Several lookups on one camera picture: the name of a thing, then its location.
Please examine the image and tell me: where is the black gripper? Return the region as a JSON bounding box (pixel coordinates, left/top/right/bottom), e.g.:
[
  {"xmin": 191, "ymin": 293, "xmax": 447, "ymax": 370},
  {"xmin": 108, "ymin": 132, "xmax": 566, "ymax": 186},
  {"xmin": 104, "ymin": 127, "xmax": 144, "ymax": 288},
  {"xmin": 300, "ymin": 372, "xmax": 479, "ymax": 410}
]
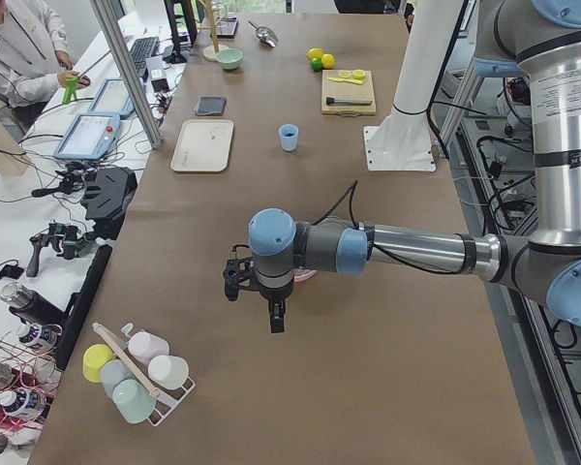
[{"xmin": 223, "ymin": 245, "xmax": 294, "ymax": 333}]

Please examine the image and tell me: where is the white cup on rack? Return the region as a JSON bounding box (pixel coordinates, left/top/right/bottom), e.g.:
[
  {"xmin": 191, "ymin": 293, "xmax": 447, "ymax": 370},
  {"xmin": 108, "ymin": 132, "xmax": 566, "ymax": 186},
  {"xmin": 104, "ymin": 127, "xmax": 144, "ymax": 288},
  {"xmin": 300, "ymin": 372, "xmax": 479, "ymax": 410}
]
[{"xmin": 147, "ymin": 355, "xmax": 189, "ymax": 389}]

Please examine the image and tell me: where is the pink cup on rack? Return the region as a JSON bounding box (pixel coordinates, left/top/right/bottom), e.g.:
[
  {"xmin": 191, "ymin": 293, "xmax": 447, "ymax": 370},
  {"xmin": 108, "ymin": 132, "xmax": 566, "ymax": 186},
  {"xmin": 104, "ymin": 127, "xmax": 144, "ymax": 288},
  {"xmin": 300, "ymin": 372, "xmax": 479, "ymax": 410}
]
[{"xmin": 128, "ymin": 330, "xmax": 169, "ymax": 366}]

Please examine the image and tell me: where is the white cup drying rack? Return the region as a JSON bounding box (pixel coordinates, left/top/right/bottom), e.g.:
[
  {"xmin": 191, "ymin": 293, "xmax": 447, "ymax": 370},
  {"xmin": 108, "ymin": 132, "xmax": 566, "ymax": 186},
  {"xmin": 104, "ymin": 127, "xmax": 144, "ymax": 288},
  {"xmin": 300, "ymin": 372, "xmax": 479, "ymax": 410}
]
[{"xmin": 92, "ymin": 323, "xmax": 196, "ymax": 427}]

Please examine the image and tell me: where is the mint cup on rack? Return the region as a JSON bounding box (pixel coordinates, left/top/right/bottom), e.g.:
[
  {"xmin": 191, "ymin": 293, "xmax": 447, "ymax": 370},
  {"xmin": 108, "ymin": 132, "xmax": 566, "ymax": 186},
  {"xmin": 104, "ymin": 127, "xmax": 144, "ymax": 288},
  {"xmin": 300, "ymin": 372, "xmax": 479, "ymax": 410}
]
[{"xmin": 112, "ymin": 379, "xmax": 156, "ymax": 424}]

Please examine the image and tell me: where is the light blue plastic cup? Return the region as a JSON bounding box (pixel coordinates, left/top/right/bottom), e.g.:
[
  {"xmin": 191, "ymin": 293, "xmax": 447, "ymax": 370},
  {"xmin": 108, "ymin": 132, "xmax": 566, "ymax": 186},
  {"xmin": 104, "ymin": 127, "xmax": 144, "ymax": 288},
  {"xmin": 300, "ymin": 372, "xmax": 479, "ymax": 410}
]
[{"xmin": 278, "ymin": 123, "xmax": 299, "ymax": 152}]

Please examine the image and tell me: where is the grey cup on rack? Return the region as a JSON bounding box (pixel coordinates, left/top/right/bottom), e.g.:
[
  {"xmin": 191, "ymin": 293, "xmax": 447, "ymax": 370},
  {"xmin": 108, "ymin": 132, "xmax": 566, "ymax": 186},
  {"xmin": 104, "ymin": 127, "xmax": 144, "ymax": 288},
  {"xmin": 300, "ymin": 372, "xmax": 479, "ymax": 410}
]
[{"xmin": 100, "ymin": 358, "xmax": 133, "ymax": 398}]

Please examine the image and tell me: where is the yellow cup on rack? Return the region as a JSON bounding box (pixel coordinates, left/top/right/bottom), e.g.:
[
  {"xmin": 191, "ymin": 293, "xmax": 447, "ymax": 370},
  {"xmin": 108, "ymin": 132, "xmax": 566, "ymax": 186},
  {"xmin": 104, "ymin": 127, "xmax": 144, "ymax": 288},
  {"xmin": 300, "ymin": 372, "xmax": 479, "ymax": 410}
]
[{"xmin": 82, "ymin": 344, "xmax": 115, "ymax": 384}]

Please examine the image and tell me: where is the wooden cup tree stand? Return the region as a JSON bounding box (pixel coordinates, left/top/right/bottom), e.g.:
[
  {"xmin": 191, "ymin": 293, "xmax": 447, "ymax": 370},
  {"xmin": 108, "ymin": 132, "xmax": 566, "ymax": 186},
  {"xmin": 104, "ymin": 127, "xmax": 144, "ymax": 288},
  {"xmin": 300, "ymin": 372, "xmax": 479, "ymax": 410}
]
[{"xmin": 199, "ymin": 0, "xmax": 229, "ymax": 62}]

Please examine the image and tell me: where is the steel ice scoop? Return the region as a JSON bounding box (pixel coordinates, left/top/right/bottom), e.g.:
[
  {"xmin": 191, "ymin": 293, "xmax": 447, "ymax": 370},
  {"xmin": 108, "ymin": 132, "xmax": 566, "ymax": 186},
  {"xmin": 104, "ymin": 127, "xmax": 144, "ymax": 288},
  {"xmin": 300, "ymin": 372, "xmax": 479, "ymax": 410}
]
[{"xmin": 248, "ymin": 20, "xmax": 278, "ymax": 47}]

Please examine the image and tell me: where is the pink bowl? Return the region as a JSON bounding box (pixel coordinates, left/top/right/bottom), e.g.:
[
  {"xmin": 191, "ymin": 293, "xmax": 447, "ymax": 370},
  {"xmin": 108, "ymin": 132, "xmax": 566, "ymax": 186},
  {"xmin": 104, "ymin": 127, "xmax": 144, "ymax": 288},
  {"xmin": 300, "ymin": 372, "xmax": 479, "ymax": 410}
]
[{"xmin": 293, "ymin": 268, "xmax": 317, "ymax": 283}]

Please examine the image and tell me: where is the cream rabbit tray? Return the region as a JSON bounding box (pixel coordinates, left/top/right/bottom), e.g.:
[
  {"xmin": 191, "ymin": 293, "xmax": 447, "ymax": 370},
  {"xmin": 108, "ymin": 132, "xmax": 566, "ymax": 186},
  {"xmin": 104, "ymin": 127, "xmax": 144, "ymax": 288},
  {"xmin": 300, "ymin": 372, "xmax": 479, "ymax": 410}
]
[{"xmin": 170, "ymin": 119, "xmax": 234, "ymax": 173}]

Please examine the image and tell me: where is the steel muddler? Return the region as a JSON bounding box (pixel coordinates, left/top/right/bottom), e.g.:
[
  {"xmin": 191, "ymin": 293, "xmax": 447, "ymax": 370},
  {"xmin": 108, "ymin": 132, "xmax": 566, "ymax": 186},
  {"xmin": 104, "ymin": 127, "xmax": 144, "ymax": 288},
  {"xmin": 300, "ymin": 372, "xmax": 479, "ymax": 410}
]
[{"xmin": 325, "ymin": 97, "xmax": 373, "ymax": 106}]

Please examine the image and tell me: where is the grey folded cloth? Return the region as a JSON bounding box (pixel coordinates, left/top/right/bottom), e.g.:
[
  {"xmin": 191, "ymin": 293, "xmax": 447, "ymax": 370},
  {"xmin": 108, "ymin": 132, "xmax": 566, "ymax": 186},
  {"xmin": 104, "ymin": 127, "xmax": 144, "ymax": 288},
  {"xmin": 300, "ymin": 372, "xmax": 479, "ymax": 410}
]
[{"xmin": 195, "ymin": 96, "xmax": 227, "ymax": 116}]

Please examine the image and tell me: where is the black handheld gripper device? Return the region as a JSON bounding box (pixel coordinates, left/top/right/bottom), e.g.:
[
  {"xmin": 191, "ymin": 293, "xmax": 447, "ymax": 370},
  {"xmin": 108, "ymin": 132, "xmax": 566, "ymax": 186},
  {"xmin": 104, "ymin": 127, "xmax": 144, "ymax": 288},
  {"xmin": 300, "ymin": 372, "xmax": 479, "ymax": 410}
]
[{"xmin": 25, "ymin": 222, "xmax": 98, "ymax": 277}]

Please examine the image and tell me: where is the wooden cutting board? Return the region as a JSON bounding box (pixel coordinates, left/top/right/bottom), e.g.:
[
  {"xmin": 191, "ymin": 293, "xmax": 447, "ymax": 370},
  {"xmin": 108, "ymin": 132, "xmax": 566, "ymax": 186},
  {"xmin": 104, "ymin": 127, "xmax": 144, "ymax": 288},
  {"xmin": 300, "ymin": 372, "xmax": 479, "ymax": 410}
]
[{"xmin": 321, "ymin": 70, "xmax": 377, "ymax": 115}]

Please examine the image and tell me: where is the yellow plastic knife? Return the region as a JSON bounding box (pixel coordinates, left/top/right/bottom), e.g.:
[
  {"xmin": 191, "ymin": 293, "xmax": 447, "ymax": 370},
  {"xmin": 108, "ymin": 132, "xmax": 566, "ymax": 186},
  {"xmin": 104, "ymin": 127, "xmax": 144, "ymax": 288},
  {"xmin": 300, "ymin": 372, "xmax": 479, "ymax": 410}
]
[{"xmin": 326, "ymin": 77, "xmax": 364, "ymax": 85}]

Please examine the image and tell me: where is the green lime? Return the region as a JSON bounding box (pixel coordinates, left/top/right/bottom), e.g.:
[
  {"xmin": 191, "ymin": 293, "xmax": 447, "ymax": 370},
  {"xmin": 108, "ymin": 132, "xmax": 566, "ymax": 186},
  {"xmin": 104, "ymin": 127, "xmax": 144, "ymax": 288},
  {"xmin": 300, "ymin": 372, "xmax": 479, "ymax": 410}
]
[{"xmin": 310, "ymin": 57, "xmax": 322, "ymax": 72}]

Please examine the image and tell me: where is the yellow lemon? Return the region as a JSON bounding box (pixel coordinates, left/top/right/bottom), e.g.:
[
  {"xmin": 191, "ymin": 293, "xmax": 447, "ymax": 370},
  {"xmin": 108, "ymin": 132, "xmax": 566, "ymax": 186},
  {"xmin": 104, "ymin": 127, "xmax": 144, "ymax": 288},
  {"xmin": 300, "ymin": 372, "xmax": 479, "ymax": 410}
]
[
  {"xmin": 321, "ymin": 53, "xmax": 336, "ymax": 69},
  {"xmin": 306, "ymin": 47, "xmax": 324, "ymax": 61}
]

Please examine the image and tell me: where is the mint green bowl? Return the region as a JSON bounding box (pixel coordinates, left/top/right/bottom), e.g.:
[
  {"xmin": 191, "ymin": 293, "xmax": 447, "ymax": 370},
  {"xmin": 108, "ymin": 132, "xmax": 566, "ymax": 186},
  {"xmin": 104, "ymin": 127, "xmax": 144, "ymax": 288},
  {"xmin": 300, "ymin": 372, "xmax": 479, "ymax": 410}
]
[{"xmin": 216, "ymin": 48, "xmax": 243, "ymax": 71}]

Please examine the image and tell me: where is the blue teach pendant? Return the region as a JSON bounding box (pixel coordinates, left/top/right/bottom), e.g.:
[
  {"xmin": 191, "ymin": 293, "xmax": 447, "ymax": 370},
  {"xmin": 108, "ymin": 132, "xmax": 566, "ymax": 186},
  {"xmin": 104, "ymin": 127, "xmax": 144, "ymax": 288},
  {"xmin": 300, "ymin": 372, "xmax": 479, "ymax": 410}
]
[
  {"xmin": 88, "ymin": 78, "xmax": 135, "ymax": 119},
  {"xmin": 53, "ymin": 112, "xmax": 121, "ymax": 161}
]

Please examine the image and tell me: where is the black framed mirror tray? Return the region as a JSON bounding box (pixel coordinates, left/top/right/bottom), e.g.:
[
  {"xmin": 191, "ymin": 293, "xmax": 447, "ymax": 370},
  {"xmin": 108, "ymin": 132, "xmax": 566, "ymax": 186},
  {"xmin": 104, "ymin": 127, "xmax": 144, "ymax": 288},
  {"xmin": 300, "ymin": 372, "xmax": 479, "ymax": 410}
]
[{"xmin": 215, "ymin": 17, "xmax": 239, "ymax": 39}]

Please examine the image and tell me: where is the black keyboard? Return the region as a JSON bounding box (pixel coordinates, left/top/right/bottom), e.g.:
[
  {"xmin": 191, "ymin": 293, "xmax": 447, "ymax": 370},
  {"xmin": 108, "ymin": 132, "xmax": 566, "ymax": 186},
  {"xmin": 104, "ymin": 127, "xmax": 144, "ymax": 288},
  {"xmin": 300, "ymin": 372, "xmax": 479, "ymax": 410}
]
[{"xmin": 130, "ymin": 37, "xmax": 159, "ymax": 79}]

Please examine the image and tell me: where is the seated person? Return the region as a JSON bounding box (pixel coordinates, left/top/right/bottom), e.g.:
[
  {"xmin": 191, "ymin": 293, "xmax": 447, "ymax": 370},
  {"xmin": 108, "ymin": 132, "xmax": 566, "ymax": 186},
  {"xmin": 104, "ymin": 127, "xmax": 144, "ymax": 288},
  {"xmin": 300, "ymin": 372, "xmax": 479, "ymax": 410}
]
[{"xmin": 0, "ymin": 1, "xmax": 90, "ymax": 108}]

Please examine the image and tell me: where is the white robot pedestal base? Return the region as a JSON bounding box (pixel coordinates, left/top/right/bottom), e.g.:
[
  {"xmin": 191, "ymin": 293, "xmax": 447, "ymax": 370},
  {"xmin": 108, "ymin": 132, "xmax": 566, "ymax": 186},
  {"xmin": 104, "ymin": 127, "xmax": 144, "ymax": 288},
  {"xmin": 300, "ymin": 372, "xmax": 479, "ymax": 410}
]
[{"xmin": 364, "ymin": 0, "xmax": 468, "ymax": 171}]

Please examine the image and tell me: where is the aluminium frame post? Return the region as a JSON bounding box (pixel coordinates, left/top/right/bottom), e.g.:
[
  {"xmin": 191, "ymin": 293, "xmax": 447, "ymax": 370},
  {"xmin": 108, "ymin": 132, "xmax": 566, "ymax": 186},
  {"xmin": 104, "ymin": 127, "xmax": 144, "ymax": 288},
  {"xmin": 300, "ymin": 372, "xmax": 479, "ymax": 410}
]
[{"xmin": 90, "ymin": 0, "xmax": 162, "ymax": 149}]

